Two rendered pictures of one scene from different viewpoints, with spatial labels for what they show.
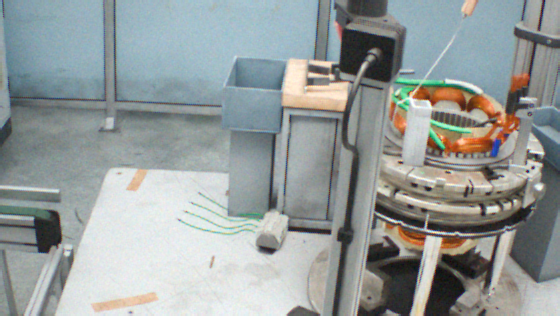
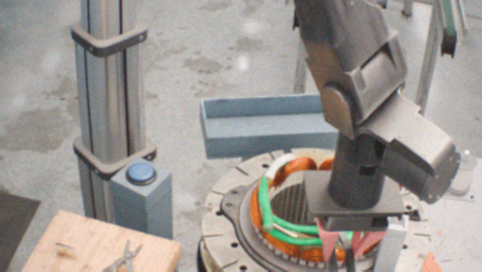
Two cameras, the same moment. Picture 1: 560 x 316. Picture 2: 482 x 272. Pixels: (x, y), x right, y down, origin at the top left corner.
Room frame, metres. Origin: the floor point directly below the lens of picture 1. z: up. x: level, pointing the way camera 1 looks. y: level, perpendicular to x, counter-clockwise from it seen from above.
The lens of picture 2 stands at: (0.99, 0.47, 1.79)
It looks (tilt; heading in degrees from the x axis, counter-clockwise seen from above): 38 degrees down; 281
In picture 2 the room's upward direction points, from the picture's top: 4 degrees clockwise
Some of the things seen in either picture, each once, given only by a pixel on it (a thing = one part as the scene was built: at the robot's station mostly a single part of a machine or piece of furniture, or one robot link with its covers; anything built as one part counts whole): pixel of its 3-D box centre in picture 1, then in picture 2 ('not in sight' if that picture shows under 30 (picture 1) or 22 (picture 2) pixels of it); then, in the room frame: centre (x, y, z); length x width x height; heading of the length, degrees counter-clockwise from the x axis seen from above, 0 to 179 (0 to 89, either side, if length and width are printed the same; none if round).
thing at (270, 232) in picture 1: (272, 230); not in sight; (1.17, 0.00, 0.80); 0.10 x 0.05 x 0.04; 166
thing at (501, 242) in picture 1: (500, 247); not in sight; (0.99, -0.39, 0.91); 0.02 x 0.02 x 0.21
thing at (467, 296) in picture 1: (467, 306); not in sight; (0.92, -0.33, 0.83); 0.05 x 0.04 x 0.02; 141
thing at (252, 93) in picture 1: (253, 140); not in sight; (1.30, 0.05, 0.92); 0.17 x 0.11 x 0.28; 177
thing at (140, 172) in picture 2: not in sight; (140, 171); (1.30, -0.35, 1.04); 0.04 x 0.04 x 0.01
